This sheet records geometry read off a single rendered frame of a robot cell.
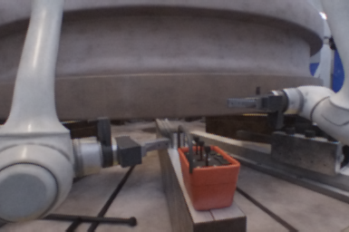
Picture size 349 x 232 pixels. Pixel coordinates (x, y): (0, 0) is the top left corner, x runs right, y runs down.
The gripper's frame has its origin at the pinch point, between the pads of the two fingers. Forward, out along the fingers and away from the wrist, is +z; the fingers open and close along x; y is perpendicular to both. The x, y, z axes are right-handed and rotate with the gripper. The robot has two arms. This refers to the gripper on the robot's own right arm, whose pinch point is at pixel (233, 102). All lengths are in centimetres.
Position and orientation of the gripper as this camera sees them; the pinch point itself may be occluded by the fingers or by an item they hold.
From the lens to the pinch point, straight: 64.9
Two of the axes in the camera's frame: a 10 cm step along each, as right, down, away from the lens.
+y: -0.3, -9.9, -1.1
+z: -9.9, 0.4, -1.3
